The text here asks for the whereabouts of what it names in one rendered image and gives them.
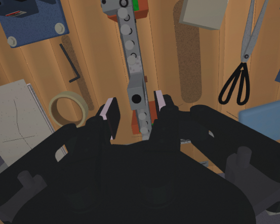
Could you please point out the grey pin gauge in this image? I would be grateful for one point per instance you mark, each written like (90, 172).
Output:
(131, 46)

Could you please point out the beige tape roll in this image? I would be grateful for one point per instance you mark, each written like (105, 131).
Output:
(83, 109)

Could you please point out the black hex key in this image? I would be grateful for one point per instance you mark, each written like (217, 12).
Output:
(67, 60)

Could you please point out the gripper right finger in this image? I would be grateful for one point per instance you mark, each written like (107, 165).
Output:
(223, 140)

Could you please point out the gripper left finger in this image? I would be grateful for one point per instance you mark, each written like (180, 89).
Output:
(60, 140)

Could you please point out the beige box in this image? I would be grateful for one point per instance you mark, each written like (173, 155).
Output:
(202, 14)

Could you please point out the orange rack block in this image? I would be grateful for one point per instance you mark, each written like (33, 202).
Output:
(142, 11)
(153, 112)

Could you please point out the white foam sheet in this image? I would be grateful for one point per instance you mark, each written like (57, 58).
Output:
(13, 121)

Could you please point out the light blue pad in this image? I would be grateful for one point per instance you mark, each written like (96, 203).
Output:
(263, 119)

